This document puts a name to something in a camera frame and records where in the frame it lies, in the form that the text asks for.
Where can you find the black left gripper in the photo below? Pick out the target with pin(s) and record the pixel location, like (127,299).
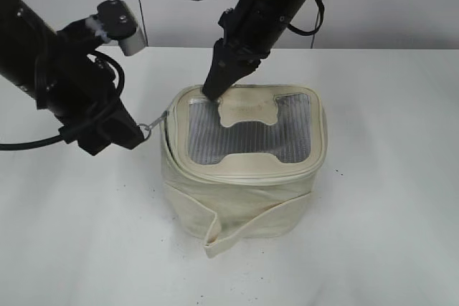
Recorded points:
(82,87)

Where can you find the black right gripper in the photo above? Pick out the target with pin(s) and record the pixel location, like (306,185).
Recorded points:
(249,32)

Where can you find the silver zipper pull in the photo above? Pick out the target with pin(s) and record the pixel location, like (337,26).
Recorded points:
(147,128)

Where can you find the cream zippered bag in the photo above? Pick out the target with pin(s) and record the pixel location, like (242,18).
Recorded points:
(243,166)

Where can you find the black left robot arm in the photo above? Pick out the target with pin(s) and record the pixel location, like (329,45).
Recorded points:
(19,48)

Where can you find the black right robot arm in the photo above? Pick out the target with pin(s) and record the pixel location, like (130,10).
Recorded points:
(250,31)

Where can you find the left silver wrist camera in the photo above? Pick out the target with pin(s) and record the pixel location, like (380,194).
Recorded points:
(114,21)

